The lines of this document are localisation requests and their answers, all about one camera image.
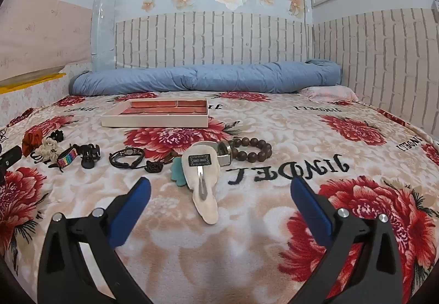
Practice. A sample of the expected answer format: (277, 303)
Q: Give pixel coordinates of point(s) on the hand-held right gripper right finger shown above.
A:
(310, 209)

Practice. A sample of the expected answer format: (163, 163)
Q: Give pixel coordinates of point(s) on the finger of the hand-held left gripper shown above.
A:
(10, 157)

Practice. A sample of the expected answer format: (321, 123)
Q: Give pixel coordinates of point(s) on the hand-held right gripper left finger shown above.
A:
(133, 208)

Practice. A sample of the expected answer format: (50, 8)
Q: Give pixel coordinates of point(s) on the orange scrunchie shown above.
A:
(31, 141)

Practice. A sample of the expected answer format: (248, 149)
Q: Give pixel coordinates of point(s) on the jewelry tray with red lining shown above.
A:
(154, 117)

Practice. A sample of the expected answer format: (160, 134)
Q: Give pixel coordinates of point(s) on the small black claw clip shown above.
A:
(56, 136)

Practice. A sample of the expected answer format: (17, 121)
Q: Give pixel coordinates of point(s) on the teal flower hair clip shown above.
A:
(178, 170)

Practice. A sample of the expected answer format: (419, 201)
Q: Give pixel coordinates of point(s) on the large black claw clip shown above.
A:
(88, 154)

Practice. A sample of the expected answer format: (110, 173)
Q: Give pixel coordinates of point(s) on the yellow board edge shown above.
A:
(31, 82)

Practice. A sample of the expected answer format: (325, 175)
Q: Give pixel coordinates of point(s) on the floral printed blanket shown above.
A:
(240, 256)

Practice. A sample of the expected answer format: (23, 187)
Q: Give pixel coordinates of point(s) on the pink pillow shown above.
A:
(329, 93)

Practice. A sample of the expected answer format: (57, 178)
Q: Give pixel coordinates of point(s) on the pink padded board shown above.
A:
(41, 36)

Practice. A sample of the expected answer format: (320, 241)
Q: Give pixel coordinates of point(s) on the rolled blue quilt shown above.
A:
(205, 79)

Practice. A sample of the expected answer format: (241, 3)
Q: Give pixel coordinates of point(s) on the clear plastic panel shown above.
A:
(103, 33)

